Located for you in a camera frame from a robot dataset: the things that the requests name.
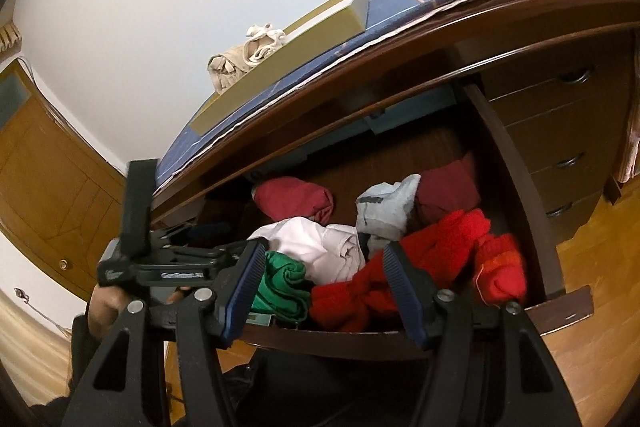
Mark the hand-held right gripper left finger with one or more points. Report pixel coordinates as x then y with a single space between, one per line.
245 287

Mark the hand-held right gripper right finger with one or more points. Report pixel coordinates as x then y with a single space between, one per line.
405 292

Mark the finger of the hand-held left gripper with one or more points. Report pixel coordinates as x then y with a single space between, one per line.
225 254

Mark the green underwear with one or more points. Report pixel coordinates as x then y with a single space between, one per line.
282 287

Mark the long red fleece underwear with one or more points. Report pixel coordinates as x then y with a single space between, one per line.
440 247

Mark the pale pink underwear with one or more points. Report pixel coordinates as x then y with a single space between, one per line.
310 242

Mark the grey white underwear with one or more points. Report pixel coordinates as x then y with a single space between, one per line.
385 207

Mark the maroon underwear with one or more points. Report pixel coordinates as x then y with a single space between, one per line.
295 199
445 192

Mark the red underwear with orange trim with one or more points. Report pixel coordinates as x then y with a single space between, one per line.
500 272

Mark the dark wooden drawer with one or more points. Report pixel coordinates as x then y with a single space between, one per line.
390 152

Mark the beige underwear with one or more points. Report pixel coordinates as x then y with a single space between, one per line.
227 67

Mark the gold shallow cardboard box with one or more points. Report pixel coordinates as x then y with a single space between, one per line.
280 57

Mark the person's left forearm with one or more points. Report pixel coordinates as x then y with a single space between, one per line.
80 357

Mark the person's left hand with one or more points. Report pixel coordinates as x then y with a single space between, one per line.
102 307

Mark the brown wooden wardrobe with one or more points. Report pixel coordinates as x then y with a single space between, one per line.
45 167

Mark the yellow curtain fringe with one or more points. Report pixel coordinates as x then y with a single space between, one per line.
10 38

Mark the dark wooden desk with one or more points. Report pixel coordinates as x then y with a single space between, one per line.
400 57

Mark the pink patterned cloth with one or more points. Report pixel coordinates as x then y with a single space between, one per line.
630 162

